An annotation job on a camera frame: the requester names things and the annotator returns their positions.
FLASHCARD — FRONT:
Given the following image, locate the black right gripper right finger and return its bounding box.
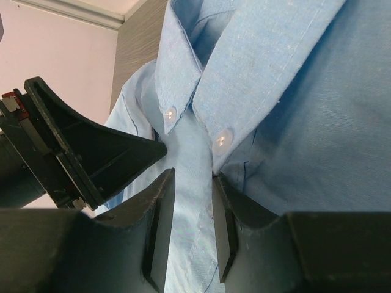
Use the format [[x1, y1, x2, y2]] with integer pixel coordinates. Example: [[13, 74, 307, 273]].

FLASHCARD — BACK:
[[212, 175, 390, 292]]

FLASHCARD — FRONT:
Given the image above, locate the blue button-up shirt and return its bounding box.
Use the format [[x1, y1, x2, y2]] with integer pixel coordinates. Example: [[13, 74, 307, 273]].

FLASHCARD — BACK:
[[97, 1, 390, 292]]

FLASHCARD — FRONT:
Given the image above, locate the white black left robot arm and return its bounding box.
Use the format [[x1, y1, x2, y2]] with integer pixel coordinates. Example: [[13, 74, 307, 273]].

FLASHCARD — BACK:
[[1, 77, 167, 210]]

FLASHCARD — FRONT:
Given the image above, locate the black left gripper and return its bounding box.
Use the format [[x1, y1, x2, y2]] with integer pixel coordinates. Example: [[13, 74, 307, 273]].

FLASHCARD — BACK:
[[1, 77, 167, 210]]

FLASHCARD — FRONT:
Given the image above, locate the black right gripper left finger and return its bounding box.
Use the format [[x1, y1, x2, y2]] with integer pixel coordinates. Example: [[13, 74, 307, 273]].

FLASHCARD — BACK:
[[1, 169, 175, 292]]

